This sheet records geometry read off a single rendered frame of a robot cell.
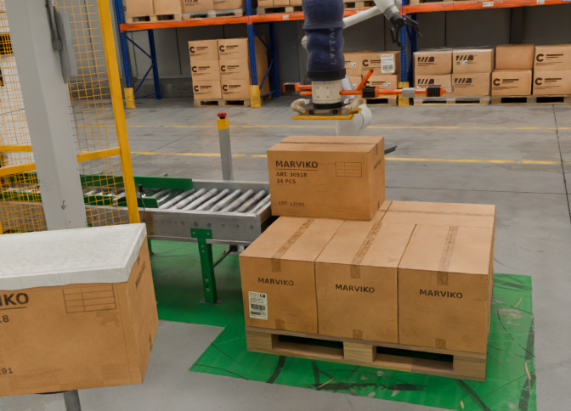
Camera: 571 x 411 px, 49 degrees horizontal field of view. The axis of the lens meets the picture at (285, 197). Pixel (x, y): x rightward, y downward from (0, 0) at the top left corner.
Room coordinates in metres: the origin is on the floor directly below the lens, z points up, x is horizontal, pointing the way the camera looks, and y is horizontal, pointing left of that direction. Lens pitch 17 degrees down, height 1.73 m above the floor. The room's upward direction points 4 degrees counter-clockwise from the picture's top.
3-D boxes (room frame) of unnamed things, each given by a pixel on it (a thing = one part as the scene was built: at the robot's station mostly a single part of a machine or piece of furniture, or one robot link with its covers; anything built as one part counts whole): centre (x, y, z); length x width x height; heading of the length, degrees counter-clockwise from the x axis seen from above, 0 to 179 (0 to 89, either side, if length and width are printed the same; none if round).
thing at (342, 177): (3.60, -0.26, 0.74); 0.60 x 0.40 x 0.40; 68
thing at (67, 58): (3.11, 1.06, 1.62); 0.20 x 0.05 x 0.30; 69
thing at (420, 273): (3.18, -0.48, 0.34); 1.20 x 1.00 x 0.40; 69
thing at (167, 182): (4.49, 1.37, 0.60); 1.60 x 0.10 x 0.09; 69
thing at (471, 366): (3.18, -0.48, 0.07); 1.20 x 1.00 x 0.14; 69
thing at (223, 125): (4.37, 0.40, 0.50); 0.07 x 0.07 x 1.00; 69
